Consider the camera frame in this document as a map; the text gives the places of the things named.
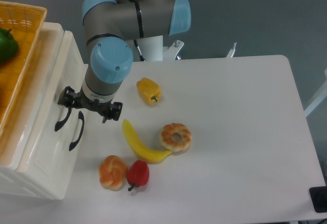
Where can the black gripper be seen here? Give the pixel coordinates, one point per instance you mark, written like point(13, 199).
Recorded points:
point(109, 111)

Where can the black top drawer handle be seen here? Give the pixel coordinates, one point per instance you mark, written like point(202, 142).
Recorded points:
point(61, 123)

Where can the black drawer handle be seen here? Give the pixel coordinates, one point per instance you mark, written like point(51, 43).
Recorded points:
point(61, 123)
point(79, 131)

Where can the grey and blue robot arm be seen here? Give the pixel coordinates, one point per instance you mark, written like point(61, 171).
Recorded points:
point(108, 26)

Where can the white plastic drawer cabinet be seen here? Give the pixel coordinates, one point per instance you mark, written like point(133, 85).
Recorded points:
point(35, 182)

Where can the yellow toy bell pepper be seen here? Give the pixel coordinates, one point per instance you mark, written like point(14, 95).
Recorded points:
point(149, 90)

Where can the toy knotted bread roll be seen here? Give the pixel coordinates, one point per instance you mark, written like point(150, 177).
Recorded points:
point(112, 173)

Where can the yellow toy banana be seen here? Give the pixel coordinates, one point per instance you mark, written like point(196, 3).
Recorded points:
point(143, 152)

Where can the red toy bell pepper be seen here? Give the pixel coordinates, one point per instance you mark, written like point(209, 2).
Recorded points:
point(138, 174)

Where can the toy bagel bread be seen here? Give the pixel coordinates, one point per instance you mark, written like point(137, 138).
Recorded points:
point(176, 137)

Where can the green toy bell pepper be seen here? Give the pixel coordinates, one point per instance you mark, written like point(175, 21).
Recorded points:
point(9, 46)

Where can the orange woven plastic basket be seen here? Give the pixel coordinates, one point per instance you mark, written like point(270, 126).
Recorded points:
point(25, 23)

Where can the black device at table corner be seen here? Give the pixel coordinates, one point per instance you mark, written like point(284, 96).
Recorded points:
point(319, 198)

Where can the black lower drawer handle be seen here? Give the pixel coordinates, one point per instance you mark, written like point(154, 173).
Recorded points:
point(79, 131)

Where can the white frame at right edge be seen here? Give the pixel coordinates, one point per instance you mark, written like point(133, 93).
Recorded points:
point(316, 99)

